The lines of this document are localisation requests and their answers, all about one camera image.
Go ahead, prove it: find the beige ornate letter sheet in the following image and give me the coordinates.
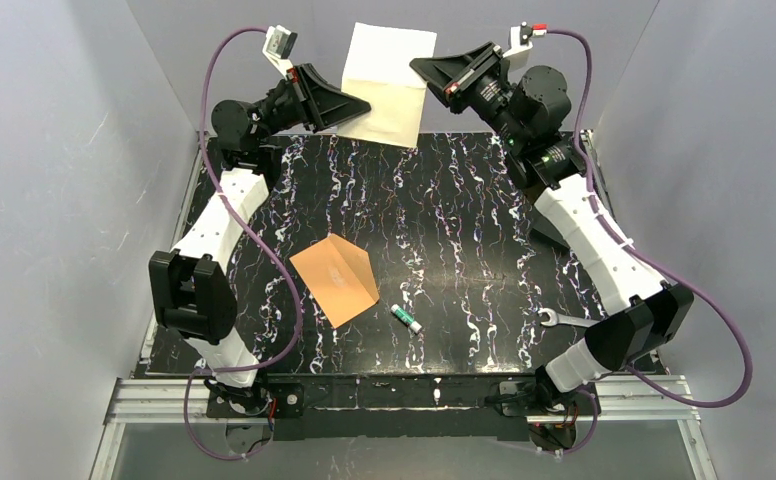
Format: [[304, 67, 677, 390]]
[[337, 22, 437, 148]]

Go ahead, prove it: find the orange paper envelope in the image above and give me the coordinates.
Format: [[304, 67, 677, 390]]
[[290, 234, 380, 329]]

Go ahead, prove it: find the green white glue stick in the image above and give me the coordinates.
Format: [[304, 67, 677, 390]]
[[390, 304, 422, 335]]

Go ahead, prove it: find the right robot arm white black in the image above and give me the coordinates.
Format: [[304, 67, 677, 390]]
[[409, 43, 693, 399]]

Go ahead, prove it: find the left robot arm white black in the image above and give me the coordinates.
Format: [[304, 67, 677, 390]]
[[149, 63, 371, 389]]

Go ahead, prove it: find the black square pad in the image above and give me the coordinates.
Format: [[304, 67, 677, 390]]
[[530, 210, 570, 251]]

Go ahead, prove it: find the silver open-end wrench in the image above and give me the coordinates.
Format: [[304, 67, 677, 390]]
[[539, 308, 599, 328]]

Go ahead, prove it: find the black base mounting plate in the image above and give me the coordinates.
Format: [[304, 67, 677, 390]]
[[203, 373, 600, 447]]

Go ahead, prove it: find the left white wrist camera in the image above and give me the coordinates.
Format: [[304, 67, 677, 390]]
[[262, 25, 298, 77]]

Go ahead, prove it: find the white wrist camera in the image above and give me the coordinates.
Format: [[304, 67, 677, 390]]
[[262, 25, 298, 77], [503, 21, 548, 71]]

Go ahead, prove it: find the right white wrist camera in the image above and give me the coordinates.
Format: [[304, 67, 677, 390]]
[[503, 21, 548, 71]]

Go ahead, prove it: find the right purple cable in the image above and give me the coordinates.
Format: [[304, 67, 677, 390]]
[[546, 27, 754, 458]]

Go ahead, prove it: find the aluminium frame rail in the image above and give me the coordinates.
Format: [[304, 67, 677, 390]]
[[91, 375, 717, 479]]

